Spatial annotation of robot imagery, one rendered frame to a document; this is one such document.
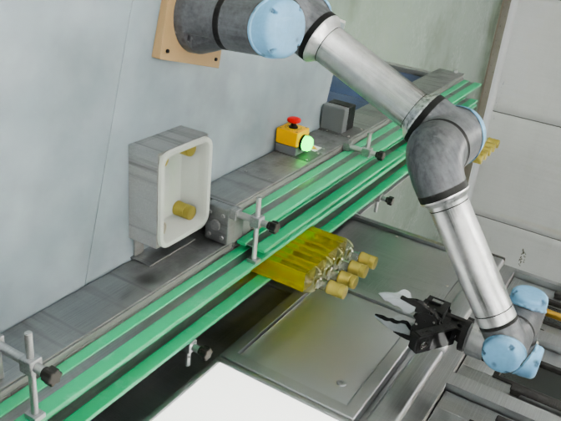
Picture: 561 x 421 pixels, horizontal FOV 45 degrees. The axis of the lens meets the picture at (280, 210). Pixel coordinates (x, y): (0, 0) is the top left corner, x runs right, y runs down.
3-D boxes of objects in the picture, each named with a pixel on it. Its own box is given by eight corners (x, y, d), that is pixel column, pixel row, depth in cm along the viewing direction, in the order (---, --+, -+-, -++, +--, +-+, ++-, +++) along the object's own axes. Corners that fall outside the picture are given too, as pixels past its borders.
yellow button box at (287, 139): (273, 149, 195) (295, 156, 192) (275, 125, 191) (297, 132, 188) (285, 144, 200) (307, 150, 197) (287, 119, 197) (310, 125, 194)
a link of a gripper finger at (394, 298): (386, 286, 159) (421, 306, 156) (376, 296, 154) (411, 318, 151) (391, 276, 157) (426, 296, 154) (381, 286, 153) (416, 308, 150)
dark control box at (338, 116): (318, 127, 216) (341, 134, 213) (321, 103, 213) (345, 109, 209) (330, 121, 223) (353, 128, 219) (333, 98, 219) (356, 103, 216)
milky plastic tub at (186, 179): (129, 239, 149) (160, 252, 146) (129, 144, 140) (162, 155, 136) (179, 212, 163) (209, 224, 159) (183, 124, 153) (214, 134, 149)
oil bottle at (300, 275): (239, 267, 171) (312, 297, 161) (240, 247, 168) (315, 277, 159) (250, 259, 175) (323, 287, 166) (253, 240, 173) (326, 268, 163)
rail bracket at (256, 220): (225, 254, 162) (270, 271, 156) (229, 190, 154) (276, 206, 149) (232, 249, 164) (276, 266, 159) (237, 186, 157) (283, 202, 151)
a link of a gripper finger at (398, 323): (383, 317, 162) (420, 323, 158) (373, 328, 158) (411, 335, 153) (382, 305, 161) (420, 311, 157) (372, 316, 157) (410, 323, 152)
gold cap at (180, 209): (178, 215, 160) (193, 221, 158) (169, 213, 157) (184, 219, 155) (184, 202, 160) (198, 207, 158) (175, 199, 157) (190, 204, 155)
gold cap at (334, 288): (324, 296, 161) (341, 302, 159) (325, 282, 159) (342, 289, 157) (331, 289, 163) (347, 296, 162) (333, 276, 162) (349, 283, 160)
